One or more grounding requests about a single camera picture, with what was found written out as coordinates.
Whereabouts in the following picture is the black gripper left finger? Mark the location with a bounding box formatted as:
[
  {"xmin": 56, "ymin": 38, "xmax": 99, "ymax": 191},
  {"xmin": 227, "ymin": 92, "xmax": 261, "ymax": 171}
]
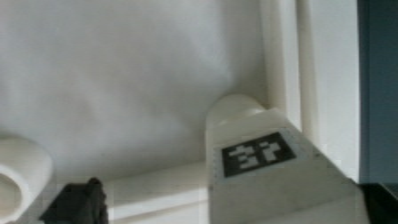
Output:
[{"xmin": 39, "ymin": 178, "xmax": 108, "ymax": 224}]

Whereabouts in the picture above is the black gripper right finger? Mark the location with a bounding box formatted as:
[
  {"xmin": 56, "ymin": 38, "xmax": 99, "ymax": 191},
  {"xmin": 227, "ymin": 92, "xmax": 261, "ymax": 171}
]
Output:
[{"xmin": 358, "ymin": 183, "xmax": 398, "ymax": 224}]

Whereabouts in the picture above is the white table leg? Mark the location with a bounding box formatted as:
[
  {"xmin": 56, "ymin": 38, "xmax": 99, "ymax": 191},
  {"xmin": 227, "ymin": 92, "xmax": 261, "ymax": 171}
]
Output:
[{"xmin": 206, "ymin": 95, "xmax": 371, "ymax": 224}]

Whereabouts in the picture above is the white square tabletop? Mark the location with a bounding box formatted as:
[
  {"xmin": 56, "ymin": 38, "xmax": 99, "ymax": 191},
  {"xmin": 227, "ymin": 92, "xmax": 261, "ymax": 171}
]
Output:
[{"xmin": 0, "ymin": 0, "xmax": 303, "ymax": 224}]

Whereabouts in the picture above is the white L-shaped obstacle fence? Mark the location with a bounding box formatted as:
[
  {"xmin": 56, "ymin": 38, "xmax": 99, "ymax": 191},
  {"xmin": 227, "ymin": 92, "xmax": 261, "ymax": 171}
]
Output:
[{"xmin": 296, "ymin": 0, "xmax": 360, "ymax": 180}]

